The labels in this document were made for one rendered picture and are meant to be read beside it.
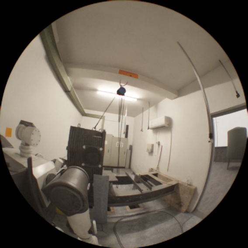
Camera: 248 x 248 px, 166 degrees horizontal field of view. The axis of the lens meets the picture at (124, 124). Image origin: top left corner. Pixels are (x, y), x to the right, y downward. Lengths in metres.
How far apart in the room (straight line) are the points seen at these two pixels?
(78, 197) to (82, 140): 1.00
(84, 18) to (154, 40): 1.04
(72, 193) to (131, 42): 1.57
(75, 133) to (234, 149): 6.28
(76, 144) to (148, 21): 1.85
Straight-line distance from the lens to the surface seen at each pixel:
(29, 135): 0.34
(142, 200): 1.76
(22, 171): 0.27
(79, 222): 0.36
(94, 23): 1.49
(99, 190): 1.20
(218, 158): 8.50
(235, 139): 5.83
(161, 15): 1.41
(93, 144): 1.14
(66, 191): 0.21
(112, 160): 4.39
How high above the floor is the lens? 1.52
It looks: 11 degrees up
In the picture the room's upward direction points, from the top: 6 degrees clockwise
